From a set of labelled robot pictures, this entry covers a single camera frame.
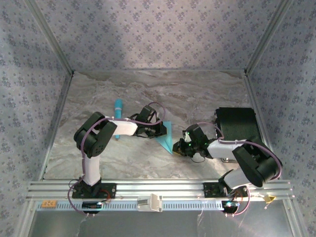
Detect light blue paper sheet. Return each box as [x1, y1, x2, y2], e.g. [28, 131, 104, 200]
[155, 120, 173, 155]

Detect light blue pen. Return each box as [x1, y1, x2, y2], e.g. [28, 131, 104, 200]
[114, 98, 123, 141]

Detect black ridged box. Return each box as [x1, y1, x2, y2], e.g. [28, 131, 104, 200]
[214, 107, 262, 144]

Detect small black circuit board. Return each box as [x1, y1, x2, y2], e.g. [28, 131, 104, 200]
[82, 201, 103, 210]
[221, 200, 240, 210]

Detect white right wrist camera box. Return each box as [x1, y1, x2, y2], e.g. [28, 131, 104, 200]
[182, 131, 191, 149]

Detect thin black left camera cable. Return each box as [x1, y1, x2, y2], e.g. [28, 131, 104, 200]
[134, 127, 149, 139]

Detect thin black camera cable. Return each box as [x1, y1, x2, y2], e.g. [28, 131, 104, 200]
[134, 127, 149, 139]
[191, 152, 206, 164]

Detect thin black right camera cable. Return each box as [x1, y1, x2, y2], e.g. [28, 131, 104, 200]
[191, 152, 206, 164]

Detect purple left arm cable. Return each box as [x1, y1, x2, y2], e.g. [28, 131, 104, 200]
[68, 102, 166, 218]

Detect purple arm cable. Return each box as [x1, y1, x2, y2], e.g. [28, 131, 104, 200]
[196, 121, 283, 218]
[68, 102, 166, 218]

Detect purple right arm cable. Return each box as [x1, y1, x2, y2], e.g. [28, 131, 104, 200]
[196, 121, 283, 218]

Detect aluminium mounting rail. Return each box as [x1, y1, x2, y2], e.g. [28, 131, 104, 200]
[26, 179, 296, 201]

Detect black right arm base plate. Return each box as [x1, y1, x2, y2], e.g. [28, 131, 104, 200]
[203, 182, 249, 198]

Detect slotted grey cable duct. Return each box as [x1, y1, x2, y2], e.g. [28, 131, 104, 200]
[36, 200, 229, 212]

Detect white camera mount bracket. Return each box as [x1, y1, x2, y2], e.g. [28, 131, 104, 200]
[137, 194, 163, 213]

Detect aluminium table side rail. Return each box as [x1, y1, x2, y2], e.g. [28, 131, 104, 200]
[39, 73, 75, 181]
[243, 73, 282, 180]

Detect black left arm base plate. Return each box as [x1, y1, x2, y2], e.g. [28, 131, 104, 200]
[72, 183, 117, 199]

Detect aluminium frame post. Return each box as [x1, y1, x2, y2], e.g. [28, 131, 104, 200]
[245, 0, 294, 75]
[26, 0, 75, 75]

